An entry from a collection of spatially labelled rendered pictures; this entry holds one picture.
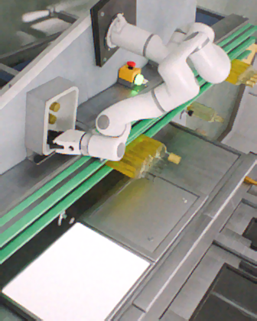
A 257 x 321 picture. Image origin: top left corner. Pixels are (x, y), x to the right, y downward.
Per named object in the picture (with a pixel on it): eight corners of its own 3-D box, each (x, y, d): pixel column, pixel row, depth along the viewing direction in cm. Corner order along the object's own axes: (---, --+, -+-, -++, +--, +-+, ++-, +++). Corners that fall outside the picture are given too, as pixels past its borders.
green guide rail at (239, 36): (92, 132, 182) (110, 141, 180) (93, 130, 182) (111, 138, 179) (248, 24, 311) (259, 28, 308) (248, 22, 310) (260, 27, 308)
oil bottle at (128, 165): (94, 159, 195) (139, 182, 188) (95, 148, 192) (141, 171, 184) (102, 154, 199) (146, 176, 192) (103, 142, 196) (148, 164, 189)
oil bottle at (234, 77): (205, 73, 277) (250, 91, 267) (207, 64, 274) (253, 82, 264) (209, 70, 281) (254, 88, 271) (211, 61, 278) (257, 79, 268)
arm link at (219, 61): (201, 30, 159) (226, 27, 146) (222, 63, 164) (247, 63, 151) (171, 55, 156) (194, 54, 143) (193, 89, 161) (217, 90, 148)
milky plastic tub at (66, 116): (24, 147, 171) (43, 157, 168) (27, 92, 158) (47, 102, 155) (56, 128, 183) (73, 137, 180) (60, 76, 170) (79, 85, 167)
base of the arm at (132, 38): (102, 27, 176) (138, 41, 171) (120, 3, 180) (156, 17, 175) (108, 53, 190) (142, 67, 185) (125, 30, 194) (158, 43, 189)
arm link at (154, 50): (139, 53, 177) (177, 69, 172) (155, 22, 177) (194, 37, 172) (145, 63, 186) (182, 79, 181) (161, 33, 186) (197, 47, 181)
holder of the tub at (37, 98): (24, 158, 174) (40, 167, 171) (26, 92, 158) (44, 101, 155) (53, 139, 187) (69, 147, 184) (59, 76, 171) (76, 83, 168)
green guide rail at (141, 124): (90, 148, 187) (108, 157, 184) (91, 146, 186) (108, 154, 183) (245, 34, 315) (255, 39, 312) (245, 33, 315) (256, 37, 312)
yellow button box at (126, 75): (116, 82, 212) (130, 88, 210) (118, 66, 208) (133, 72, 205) (125, 76, 217) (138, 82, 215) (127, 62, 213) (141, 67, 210)
